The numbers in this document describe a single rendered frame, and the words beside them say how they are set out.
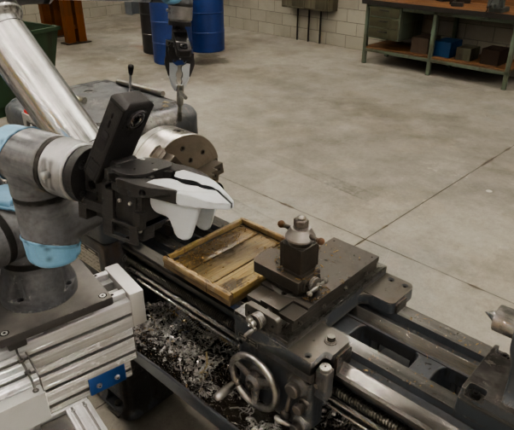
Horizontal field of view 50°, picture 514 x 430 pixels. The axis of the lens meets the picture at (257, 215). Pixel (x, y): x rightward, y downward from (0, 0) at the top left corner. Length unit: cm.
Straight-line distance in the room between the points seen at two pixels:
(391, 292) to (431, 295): 161
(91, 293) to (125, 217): 56
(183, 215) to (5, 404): 64
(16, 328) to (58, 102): 46
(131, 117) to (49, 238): 25
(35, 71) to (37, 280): 42
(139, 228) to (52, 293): 55
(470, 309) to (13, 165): 273
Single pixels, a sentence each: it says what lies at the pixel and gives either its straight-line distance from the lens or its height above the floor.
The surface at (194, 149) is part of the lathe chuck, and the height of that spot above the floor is 118.
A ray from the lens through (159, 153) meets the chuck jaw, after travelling 172.
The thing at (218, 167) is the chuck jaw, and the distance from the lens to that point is 184.
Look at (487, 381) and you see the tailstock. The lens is 136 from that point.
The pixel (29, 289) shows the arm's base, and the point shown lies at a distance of 114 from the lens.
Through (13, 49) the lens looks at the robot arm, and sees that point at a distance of 92.
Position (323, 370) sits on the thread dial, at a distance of 136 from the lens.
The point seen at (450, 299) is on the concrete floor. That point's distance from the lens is 321.
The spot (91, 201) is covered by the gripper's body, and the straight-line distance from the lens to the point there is 68.
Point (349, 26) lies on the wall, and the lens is 942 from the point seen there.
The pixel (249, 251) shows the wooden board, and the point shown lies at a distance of 178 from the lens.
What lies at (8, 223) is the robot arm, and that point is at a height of 136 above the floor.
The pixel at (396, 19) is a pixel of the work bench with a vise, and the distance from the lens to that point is 803.
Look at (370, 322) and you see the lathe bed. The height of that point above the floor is 84.
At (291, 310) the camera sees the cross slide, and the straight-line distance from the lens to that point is 141.
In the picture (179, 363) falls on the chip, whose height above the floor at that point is 59.
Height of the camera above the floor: 183
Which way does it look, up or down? 28 degrees down
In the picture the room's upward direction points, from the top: straight up
